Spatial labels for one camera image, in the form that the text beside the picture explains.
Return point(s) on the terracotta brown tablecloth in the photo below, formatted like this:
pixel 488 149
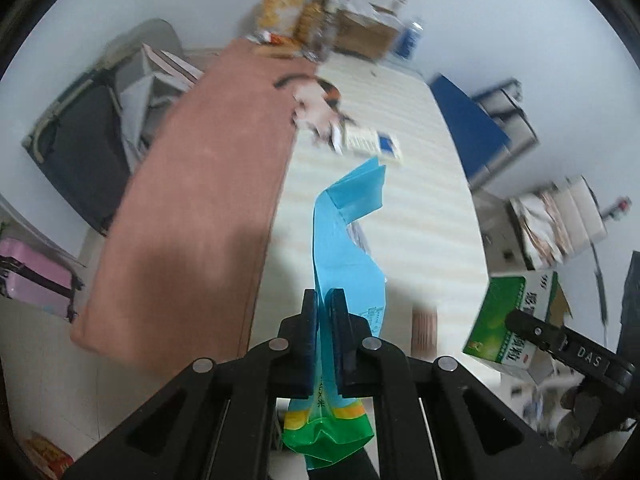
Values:
pixel 180 269

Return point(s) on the black folded cot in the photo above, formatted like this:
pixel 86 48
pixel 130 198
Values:
pixel 77 141

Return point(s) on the brown cardboard box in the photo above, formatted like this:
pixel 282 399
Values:
pixel 365 29

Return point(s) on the blue water bottle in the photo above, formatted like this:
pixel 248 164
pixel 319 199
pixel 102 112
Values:
pixel 409 39

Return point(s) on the white blue medicine box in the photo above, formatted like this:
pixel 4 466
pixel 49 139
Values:
pixel 365 141

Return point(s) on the pink suitcase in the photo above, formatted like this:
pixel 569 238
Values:
pixel 33 278

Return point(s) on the orange snack bag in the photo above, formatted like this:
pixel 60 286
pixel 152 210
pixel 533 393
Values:
pixel 282 2

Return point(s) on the blue green plastic bag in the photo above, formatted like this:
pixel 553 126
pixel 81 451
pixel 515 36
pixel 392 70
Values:
pixel 326 428

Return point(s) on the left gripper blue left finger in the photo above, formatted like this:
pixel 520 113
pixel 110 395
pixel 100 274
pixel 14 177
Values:
pixel 308 337

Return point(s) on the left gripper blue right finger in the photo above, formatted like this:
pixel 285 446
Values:
pixel 343 339

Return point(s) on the green white medicine box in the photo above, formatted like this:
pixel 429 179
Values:
pixel 503 334

